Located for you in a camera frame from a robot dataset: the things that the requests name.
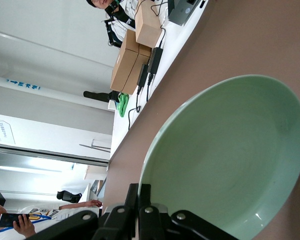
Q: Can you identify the blue lettered wall sign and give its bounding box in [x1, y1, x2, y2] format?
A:
[6, 78, 42, 91]

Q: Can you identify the grey laptop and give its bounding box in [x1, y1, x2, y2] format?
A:
[167, 0, 204, 27]

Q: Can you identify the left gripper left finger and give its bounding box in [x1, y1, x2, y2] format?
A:
[27, 183, 139, 240]

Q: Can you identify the long cardboard box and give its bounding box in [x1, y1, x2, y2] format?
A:
[109, 28, 153, 96]

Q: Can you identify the small cardboard box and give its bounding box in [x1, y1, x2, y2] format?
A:
[134, 0, 166, 49]

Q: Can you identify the pale green plate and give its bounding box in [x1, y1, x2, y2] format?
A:
[137, 74, 300, 240]

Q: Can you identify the white side table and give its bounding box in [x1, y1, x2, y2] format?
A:
[109, 0, 209, 161]

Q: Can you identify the brown table cover sheet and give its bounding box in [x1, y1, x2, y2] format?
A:
[102, 0, 300, 240]

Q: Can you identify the dark smartphone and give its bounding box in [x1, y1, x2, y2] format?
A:
[0, 212, 31, 228]

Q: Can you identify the black adapter cable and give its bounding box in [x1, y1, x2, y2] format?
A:
[127, 84, 142, 131]

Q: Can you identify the person with black harness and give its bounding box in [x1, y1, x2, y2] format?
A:
[86, 0, 141, 48]

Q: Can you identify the person with blue lanyard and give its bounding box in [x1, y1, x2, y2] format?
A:
[0, 199, 104, 240]

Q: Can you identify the green cloth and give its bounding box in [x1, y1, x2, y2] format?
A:
[116, 92, 130, 118]

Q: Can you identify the small black power adapter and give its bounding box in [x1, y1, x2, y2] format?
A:
[136, 63, 150, 88]

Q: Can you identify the large black power adapter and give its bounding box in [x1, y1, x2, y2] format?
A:
[146, 46, 164, 75]

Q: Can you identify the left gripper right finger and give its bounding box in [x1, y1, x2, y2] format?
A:
[137, 184, 241, 240]

